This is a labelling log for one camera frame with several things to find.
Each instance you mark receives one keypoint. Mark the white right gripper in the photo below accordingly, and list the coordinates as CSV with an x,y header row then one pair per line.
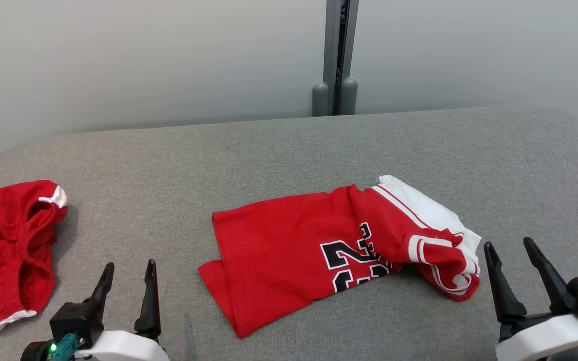
x,y
535,341

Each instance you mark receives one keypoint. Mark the grey double-foot partition post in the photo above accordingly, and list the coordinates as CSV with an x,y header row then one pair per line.
x,y
330,50

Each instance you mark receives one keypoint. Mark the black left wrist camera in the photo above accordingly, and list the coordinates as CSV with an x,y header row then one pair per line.
x,y
76,321

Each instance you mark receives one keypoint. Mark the red white-trimmed shorts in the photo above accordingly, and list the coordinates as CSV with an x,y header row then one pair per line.
x,y
8,240

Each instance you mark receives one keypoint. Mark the red basketball jersey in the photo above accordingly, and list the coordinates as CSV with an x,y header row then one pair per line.
x,y
279,250

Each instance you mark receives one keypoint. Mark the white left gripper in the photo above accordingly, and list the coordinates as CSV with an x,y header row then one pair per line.
x,y
118,348

